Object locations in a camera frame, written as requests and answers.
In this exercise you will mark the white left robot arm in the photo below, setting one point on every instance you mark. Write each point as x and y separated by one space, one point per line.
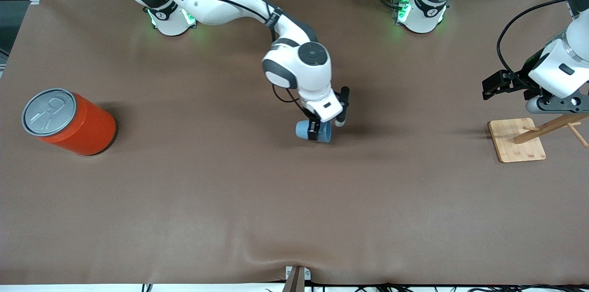
423 14

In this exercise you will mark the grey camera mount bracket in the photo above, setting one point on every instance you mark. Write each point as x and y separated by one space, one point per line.
295 280

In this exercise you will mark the large orange can, grey lid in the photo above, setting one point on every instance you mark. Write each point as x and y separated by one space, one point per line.
87 128

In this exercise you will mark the light blue plastic cup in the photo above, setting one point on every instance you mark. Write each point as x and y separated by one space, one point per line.
301 130

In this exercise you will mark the wooden mug tree stand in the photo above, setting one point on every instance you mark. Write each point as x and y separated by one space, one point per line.
515 142

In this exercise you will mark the brown table mat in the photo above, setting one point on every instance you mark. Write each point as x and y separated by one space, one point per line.
294 191

